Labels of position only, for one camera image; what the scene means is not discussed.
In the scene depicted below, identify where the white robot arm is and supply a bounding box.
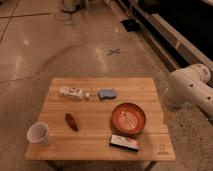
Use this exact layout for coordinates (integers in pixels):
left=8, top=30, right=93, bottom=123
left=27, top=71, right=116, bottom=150
left=163, top=63, right=213, bottom=122

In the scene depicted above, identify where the orange ceramic bowl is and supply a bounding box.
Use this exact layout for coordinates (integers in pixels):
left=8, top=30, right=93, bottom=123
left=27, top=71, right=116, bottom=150
left=111, top=103, right=146, bottom=135

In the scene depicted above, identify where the blue sponge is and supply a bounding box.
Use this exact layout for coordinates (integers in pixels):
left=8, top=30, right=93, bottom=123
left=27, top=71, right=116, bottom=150
left=98, top=89, right=116, bottom=100

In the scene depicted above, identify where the wooden folding table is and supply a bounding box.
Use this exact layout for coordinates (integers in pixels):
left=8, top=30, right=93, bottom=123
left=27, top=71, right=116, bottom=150
left=25, top=78, right=175, bottom=163

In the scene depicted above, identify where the small flat box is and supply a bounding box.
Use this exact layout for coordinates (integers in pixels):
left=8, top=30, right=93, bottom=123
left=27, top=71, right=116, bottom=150
left=110, top=134, right=139, bottom=151

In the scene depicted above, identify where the black floor object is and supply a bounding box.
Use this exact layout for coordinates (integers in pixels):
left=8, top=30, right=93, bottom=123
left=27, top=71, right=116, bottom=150
left=121, top=19, right=140, bottom=32

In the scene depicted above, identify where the white paper cup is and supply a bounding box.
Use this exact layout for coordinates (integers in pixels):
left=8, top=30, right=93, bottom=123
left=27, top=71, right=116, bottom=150
left=27, top=122, right=51, bottom=146

